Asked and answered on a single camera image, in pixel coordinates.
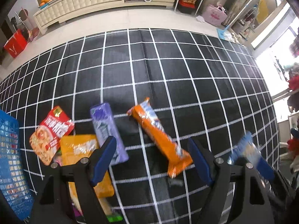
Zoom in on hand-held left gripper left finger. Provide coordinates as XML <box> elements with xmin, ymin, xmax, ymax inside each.
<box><xmin>30</xmin><ymin>136</ymin><xmax>117</xmax><ymax>224</ymax></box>

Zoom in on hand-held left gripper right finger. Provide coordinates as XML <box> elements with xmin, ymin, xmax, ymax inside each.
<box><xmin>187</xmin><ymin>137</ymin><xmax>275</xmax><ymax>224</ymax></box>

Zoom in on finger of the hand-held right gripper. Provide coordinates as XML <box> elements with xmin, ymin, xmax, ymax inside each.
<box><xmin>255</xmin><ymin>157</ymin><xmax>276</xmax><ymax>181</ymax></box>

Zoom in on light blue snack packet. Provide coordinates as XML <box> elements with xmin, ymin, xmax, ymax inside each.
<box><xmin>228</xmin><ymin>131</ymin><xmax>262</xmax><ymax>168</ymax></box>

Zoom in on yellow orange snack packet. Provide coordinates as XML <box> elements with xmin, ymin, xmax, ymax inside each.
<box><xmin>59</xmin><ymin>134</ymin><xmax>115</xmax><ymax>199</ymax></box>

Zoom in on purple gum packet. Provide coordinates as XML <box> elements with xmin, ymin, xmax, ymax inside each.
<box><xmin>90</xmin><ymin>102</ymin><xmax>129</xmax><ymax>166</ymax></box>

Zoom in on long orange biscuit packet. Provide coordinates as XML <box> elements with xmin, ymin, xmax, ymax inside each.
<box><xmin>127</xmin><ymin>97</ymin><xmax>194</xmax><ymax>178</ymax></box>

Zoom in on green snack packet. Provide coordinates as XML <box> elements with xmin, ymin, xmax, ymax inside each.
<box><xmin>103</xmin><ymin>197</ymin><xmax>123</xmax><ymax>223</ymax></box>

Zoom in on red noodle snack packet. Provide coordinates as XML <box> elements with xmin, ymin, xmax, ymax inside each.
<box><xmin>30</xmin><ymin>106</ymin><xmax>75</xmax><ymax>166</ymax></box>

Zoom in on blue plastic basket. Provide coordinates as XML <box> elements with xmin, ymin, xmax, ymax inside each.
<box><xmin>0</xmin><ymin>109</ymin><xmax>35</xmax><ymax>221</ymax></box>

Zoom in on black checked tablecloth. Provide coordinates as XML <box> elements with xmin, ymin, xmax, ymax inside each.
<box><xmin>0</xmin><ymin>28</ymin><xmax>279</xmax><ymax>224</ymax></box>

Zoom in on red hanging clothes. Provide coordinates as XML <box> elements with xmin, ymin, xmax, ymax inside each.
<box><xmin>287</xmin><ymin>75</ymin><xmax>299</xmax><ymax>112</ymax></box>

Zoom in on red paper bag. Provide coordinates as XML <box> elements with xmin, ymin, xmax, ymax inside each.
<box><xmin>3</xmin><ymin>30</ymin><xmax>28</xmax><ymax>58</ymax></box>

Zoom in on pink bag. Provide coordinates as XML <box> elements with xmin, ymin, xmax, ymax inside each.
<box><xmin>202</xmin><ymin>3</ymin><xmax>228</xmax><ymax>27</ymax></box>

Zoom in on broom and red dustpan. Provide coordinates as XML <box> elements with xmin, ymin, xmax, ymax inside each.
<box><xmin>14</xmin><ymin>7</ymin><xmax>39</xmax><ymax>42</ymax></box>

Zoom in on blue handled mop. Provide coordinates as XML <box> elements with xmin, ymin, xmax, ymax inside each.
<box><xmin>216</xmin><ymin>0</ymin><xmax>264</xmax><ymax>43</ymax></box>

